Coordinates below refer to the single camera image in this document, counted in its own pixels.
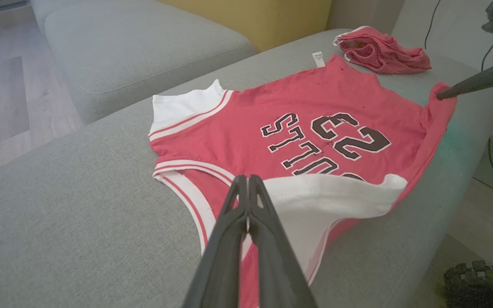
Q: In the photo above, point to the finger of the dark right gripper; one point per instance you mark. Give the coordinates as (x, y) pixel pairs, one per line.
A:
(482, 81)

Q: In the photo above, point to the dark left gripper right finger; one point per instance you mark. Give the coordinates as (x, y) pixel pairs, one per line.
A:
(276, 265)

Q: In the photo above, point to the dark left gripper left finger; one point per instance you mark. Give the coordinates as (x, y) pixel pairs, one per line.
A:
(225, 256)

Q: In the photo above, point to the red mesh shorts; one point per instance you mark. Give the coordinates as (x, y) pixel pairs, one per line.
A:
(383, 53)

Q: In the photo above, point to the red basketball jersey white trim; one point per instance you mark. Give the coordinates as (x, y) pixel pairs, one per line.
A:
(238, 128)

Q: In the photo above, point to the dark wheeled robot base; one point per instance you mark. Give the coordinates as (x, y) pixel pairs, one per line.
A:
(482, 284)

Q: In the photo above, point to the grey fabric sofa ottoman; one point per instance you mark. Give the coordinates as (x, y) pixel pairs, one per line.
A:
(79, 205)

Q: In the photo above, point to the grey sofa seat cushion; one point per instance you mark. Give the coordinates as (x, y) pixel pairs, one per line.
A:
(37, 8)
(144, 47)

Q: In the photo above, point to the large yellow back cushion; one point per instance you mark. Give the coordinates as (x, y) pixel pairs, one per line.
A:
(263, 21)

